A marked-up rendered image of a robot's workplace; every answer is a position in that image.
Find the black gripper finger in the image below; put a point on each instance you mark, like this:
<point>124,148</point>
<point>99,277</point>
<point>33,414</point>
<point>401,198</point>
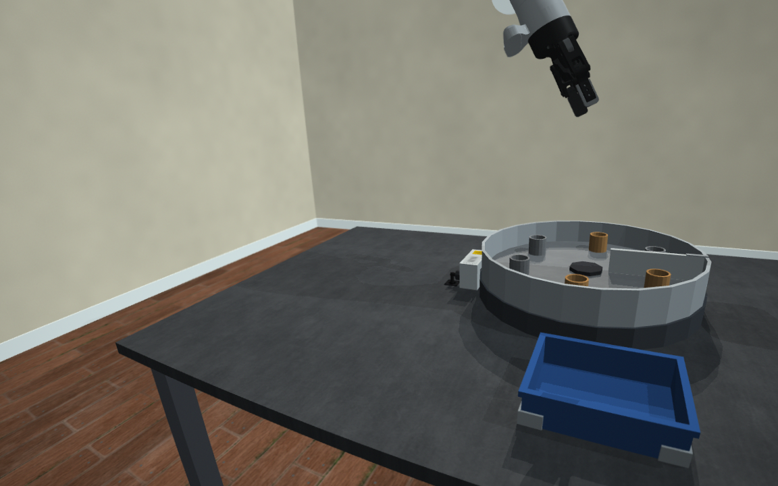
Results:
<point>570,93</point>
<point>579,73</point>

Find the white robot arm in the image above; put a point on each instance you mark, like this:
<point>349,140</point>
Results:
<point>532,15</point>

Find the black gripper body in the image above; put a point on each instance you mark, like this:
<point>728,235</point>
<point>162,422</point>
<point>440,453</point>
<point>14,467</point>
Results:
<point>543,42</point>

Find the bronze bushing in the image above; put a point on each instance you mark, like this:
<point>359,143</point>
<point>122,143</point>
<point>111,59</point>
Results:
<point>598,242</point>
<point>574,278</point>
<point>652,280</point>

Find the blue crate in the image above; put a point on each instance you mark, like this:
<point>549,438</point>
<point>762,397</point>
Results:
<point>650,409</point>

